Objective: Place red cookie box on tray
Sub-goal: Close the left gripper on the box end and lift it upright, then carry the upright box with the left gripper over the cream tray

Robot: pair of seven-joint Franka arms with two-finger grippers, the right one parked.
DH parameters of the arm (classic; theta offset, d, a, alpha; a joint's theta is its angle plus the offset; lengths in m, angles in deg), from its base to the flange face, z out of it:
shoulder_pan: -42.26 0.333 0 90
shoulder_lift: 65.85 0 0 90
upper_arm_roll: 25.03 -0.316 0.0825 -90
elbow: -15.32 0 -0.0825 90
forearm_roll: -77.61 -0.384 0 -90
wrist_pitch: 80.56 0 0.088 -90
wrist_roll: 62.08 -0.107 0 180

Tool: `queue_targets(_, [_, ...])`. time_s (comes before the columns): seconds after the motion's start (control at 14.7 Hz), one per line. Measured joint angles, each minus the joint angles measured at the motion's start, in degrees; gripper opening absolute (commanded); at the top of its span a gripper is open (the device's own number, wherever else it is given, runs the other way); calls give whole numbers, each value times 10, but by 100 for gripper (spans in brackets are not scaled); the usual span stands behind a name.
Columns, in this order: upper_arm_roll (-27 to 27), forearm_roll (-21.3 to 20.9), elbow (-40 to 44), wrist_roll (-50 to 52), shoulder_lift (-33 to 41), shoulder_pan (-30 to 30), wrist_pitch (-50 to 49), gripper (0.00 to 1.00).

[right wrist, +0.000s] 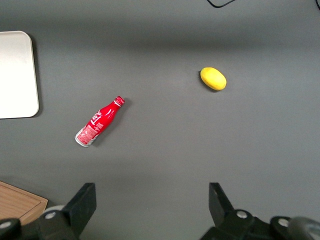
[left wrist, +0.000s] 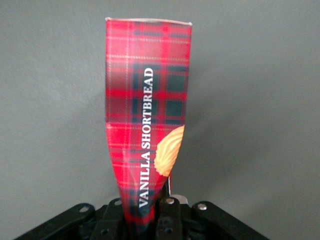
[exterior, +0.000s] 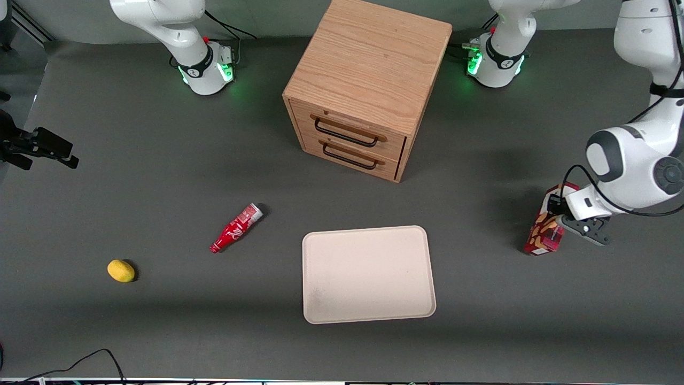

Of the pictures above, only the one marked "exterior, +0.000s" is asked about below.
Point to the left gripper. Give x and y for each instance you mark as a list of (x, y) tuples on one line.
[(556, 205)]

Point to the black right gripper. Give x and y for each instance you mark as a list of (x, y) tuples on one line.
[(16, 143)]

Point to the red cookie box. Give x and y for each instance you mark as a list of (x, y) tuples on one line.
[(542, 235)]

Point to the beige rectangular tray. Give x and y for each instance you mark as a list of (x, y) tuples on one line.
[(368, 275)]

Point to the yellow lemon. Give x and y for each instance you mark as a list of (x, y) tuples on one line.
[(121, 270)]

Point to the wooden drawer front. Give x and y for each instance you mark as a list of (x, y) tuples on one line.
[(390, 168), (395, 145)]

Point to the red cola bottle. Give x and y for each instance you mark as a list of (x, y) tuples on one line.
[(235, 229)]

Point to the wooden drawer cabinet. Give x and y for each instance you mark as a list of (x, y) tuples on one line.
[(374, 64)]

